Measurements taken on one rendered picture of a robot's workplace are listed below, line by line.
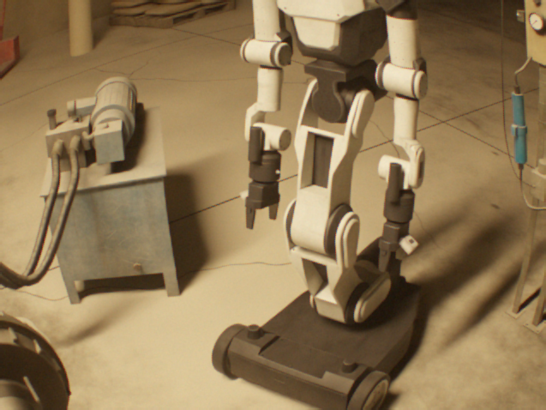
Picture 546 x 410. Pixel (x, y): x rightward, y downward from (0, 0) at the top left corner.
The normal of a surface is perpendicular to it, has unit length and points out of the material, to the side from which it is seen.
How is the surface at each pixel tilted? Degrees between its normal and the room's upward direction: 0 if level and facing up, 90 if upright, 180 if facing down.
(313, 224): 66
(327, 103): 90
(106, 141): 90
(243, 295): 0
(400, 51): 90
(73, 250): 90
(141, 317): 0
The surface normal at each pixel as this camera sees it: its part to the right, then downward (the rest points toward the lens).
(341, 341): -0.06, -0.88
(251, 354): -0.47, -0.33
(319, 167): -0.61, 0.25
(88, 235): 0.17, 0.46
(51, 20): 0.57, 0.36
